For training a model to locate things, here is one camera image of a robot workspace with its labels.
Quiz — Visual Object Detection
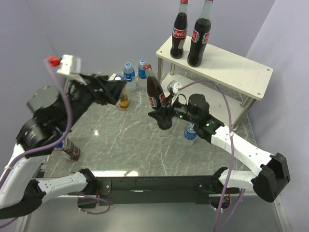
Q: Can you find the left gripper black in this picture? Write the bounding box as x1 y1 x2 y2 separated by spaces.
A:
61 72 128 130

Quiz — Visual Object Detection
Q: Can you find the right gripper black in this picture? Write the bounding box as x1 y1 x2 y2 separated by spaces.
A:
148 93 199 124

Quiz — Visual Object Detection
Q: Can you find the cola bottle shelved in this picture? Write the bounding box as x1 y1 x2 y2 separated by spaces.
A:
170 0 188 59
144 64 166 110
187 0 213 67

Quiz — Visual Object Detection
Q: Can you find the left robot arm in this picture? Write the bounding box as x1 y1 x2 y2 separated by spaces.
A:
0 75 126 219

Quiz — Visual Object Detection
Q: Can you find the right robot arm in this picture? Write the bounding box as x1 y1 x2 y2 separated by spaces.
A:
148 94 291 203

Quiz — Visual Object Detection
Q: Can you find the wooden two-tier shelf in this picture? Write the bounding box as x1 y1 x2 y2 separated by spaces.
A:
156 37 273 130

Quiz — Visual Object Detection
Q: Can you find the blue juice carton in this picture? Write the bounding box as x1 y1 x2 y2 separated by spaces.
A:
109 73 129 111

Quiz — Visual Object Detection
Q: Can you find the water bottle back left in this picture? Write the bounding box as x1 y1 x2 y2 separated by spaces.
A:
123 62 137 91

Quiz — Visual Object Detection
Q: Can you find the water bottle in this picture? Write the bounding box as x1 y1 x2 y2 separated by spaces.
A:
183 122 197 146
138 59 147 88
123 62 137 91

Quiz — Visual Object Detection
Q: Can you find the water bottle centre right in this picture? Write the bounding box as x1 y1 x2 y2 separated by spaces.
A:
183 122 197 146

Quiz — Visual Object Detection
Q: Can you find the water bottle back right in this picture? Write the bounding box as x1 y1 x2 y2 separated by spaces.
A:
138 59 147 88

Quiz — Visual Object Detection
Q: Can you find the dark juice carton near left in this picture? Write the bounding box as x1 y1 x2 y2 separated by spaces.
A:
54 137 81 161

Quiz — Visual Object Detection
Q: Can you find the black base beam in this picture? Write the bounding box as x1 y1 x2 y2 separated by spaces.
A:
82 175 224 204

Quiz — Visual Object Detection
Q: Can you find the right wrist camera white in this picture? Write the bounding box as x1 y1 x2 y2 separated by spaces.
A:
167 80 182 95

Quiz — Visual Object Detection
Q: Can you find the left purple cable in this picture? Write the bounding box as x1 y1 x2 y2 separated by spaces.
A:
0 58 112 229

